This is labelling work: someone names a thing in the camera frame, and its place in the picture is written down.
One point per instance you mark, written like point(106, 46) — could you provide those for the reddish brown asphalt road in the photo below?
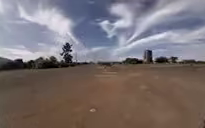
point(100, 96)

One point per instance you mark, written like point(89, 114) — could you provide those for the row of bushes and trees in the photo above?
point(26, 63)

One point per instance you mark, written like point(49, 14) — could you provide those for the tall grey building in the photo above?
point(148, 56)

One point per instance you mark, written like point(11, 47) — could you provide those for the distant row of trees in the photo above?
point(170, 60)

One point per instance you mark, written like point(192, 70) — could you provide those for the tall dark tree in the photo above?
point(67, 53)

